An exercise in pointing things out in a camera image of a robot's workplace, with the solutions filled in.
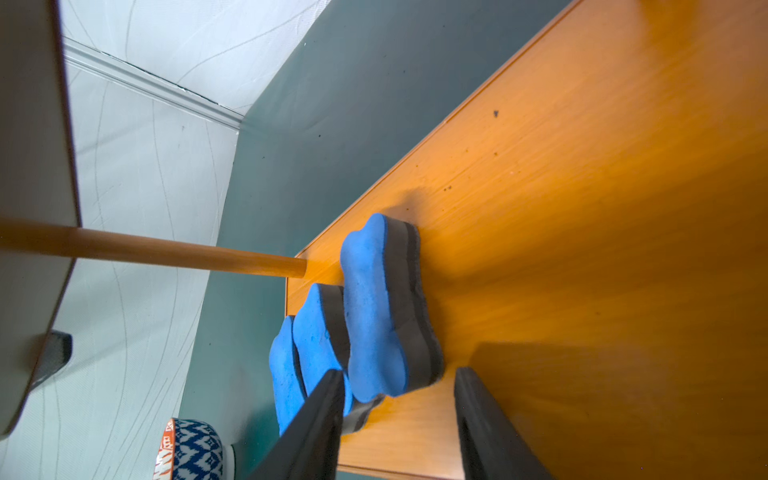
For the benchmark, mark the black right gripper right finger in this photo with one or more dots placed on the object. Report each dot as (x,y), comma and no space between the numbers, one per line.
(490,445)

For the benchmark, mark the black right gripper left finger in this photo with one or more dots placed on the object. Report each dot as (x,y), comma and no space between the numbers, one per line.
(309,447)

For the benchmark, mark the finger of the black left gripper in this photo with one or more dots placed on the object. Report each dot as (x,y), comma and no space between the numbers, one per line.
(56,354)

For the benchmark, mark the blue eraser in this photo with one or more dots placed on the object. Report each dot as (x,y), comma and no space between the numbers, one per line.
(322,343)
(288,387)
(393,347)

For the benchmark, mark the orange patterned bowl far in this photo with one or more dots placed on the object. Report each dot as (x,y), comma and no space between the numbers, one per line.
(191,449)

